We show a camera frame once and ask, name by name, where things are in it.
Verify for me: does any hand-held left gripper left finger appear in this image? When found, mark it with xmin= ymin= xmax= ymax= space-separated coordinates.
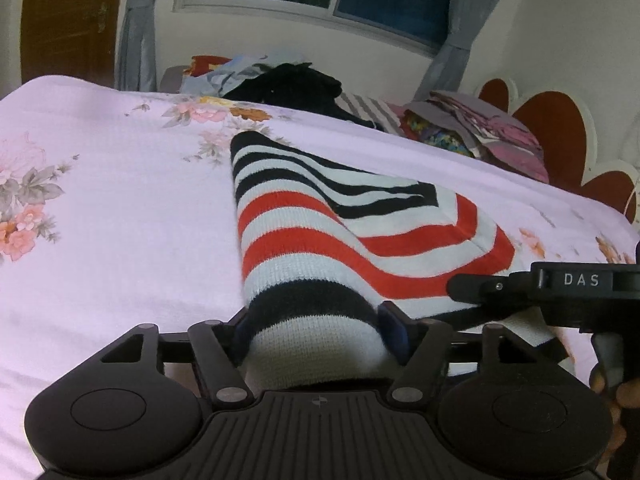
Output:
xmin=100 ymin=305 xmax=262 ymax=409

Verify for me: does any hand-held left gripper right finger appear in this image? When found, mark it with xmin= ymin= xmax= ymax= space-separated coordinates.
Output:
xmin=377 ymin=300 xmax=506 ymax=404

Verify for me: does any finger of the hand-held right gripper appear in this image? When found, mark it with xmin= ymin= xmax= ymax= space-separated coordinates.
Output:
xmin=446 ymin=270 xmax=537 ymax=328

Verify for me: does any red black white striped sweater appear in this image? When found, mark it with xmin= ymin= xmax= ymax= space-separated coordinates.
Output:
xmin=229 ymin=130 xmax=571 ymax=394

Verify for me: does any pile of pink grey clothes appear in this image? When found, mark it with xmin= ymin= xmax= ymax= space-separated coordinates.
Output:
xmin=402 ymin=90 xmax=551 ymax=184

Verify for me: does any black clothes heap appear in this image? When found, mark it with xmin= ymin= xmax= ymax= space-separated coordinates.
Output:
xmin=222 ymin=62 xmax=387 ymax=132

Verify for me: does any person's right hand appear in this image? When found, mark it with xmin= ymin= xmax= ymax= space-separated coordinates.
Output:
xmin=588 ymin=360 xmax=629 ymax=467

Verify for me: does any pink floral bed sheet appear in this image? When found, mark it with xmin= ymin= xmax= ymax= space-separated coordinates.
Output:
xmin=0 ymin=75 xmax=640 ymax=480

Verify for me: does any red and white headboard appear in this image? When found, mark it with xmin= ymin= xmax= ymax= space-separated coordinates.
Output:
xmin=475 ymin=77 xmax=640 ymax=222

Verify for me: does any grey striped cloth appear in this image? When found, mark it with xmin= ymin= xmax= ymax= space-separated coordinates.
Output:
xmin=334 ymin=92 xmax=407 ymax=137

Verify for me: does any grey blue curtain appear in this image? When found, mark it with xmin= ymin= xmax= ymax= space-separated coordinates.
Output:
xmin=115 ymin=0 xmax=172 ymax=94
xmin=415 ymin=0 xmax=522 ymax=97

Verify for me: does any light blue cloth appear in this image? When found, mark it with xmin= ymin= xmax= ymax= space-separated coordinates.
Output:
xmin=179 ymin=50 xmax=307 ymax=97

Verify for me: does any red cloth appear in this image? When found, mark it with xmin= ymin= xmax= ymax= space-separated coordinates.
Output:
xmin=182 ymin=55 xmax=234 ymax=77

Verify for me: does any brown wooden door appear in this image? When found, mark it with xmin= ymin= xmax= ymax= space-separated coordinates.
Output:
xmin=20 ymin=0 xmax=127 ymax=87

